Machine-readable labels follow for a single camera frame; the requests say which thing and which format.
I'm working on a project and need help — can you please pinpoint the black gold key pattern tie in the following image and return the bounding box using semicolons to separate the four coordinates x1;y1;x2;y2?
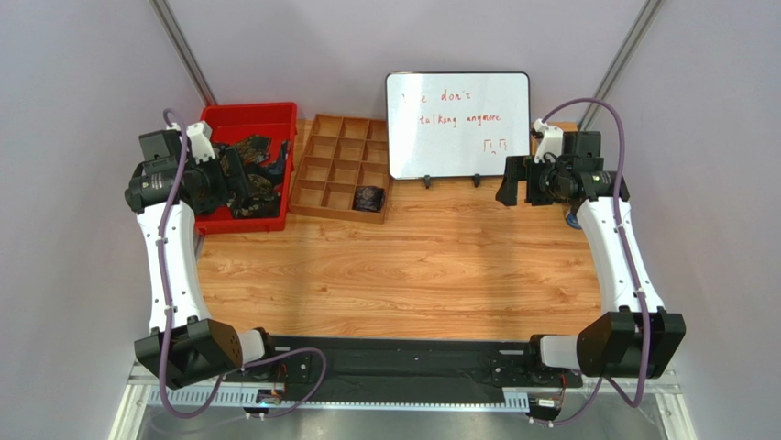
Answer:
227;174;281;219

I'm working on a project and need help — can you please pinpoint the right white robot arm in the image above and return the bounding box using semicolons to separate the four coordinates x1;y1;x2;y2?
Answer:
496;122;687;380

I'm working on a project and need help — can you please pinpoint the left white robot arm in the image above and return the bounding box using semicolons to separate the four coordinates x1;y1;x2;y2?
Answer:
125;121;270;390

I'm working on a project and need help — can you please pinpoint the blue round tin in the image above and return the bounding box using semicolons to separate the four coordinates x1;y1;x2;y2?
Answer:
565;210;582;230

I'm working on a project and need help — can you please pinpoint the blue floral pattern tie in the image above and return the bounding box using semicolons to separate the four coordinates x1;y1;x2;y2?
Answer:
214;134;292;184

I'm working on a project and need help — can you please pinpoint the white whiteboard with red writing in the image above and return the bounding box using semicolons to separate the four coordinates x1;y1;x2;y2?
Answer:
385;71;531;180

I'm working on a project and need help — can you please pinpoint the red plastic bin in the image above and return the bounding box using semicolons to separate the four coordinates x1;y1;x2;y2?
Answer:
195;102;298;236

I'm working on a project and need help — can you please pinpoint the brown compartment tray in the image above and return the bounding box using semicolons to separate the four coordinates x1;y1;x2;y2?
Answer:
289;114;391;225

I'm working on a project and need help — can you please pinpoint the rolled dark tie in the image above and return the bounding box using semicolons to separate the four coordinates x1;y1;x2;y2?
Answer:
352;185;385;213

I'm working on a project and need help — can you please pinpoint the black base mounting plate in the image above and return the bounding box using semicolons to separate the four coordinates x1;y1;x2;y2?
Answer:
227;335;583;404

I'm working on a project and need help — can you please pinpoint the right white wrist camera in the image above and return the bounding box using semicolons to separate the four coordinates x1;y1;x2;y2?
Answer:
532;119;564;163

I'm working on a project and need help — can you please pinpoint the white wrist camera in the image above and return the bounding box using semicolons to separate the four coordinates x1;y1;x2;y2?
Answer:
186;121;216;163
532;119;564;163

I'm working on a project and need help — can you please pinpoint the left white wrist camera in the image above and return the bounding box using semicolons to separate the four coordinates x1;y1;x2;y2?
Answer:
186;121;216;163

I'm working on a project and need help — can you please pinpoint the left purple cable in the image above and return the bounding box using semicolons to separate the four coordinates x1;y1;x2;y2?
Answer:
157;108;328;421

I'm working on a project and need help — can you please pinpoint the aluminium frame rail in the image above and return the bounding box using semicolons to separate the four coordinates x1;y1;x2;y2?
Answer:
110;352;696;439

